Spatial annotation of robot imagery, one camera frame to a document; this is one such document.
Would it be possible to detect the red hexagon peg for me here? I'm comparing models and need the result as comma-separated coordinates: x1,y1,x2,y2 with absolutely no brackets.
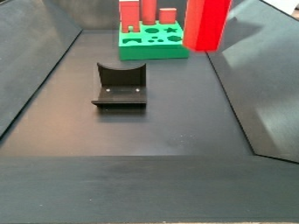
181,0,232,52

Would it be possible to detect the green shape sorting board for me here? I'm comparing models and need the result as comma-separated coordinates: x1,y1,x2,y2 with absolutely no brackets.
117,22,189,60

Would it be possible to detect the black curved holder block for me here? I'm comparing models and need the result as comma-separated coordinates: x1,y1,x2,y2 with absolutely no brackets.
90,63,146,107

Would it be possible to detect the red short rounded block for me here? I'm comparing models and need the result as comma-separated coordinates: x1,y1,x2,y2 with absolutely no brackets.
158,8,176,25

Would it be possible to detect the red rectangular arch block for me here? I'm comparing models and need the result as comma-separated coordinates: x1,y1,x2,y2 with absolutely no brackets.
118,0,140,33

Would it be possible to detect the red cylinder peg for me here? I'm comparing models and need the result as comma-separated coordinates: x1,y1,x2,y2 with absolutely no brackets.
141,0,156,25

